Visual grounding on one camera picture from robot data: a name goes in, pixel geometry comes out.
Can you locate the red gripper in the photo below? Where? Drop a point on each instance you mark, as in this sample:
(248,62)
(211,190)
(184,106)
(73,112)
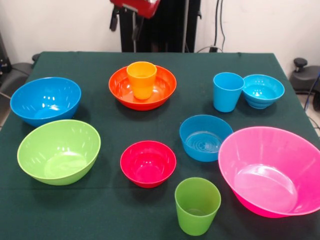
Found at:
(140,6)

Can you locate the orange cup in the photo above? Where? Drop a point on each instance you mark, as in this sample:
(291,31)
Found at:
(142,85)

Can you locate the orange-red bowl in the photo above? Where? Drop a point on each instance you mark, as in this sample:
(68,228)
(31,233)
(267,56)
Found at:
(165,87)

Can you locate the large blue bowl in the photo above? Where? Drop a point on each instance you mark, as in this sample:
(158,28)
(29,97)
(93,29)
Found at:
(37,95)

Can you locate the dark green tablecloth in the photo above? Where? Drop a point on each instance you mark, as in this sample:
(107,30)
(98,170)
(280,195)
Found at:
(112,125)

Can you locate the blue cup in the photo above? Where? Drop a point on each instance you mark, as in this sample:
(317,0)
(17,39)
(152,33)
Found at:
(225,97)

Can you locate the black equipment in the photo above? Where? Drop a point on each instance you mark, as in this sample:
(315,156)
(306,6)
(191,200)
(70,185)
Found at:
(3,57)

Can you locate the blue flat-bottomed bowl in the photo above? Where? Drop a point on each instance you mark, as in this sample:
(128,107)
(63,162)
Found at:
(200,140)

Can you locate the small pink-red bowl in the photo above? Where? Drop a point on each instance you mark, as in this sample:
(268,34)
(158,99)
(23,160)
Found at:
(147,165)

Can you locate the green bowl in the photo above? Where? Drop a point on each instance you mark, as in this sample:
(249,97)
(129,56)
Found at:
(57,152)

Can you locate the small light blue ribbed bowl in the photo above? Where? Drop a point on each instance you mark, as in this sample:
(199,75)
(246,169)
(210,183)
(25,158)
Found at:
(265,87)

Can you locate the green cup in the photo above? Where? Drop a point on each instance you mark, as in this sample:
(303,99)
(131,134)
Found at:
(197,207)

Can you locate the large pink bowl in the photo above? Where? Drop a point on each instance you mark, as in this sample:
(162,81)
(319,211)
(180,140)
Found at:
(270,170)

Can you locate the black pedestal foot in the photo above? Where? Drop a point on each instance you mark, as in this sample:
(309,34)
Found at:
(305,75)
(20,70)

